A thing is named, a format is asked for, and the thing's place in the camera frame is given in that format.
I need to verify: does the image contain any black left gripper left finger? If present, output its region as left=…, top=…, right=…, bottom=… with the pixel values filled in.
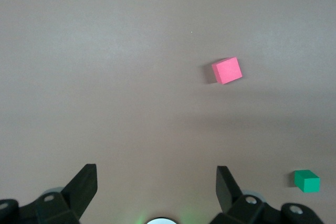
left=0, top=164, right=98, bottom=224

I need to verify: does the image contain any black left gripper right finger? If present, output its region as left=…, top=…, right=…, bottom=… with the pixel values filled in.
left=209, top=166, right=322, bottom=224

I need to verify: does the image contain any green foam cube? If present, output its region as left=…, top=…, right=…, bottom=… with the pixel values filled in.
left=293, top=169, right=321, bottom=194

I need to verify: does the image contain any red foam cube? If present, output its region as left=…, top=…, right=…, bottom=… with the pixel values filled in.
left=211, top=56, right=243, bottom=86

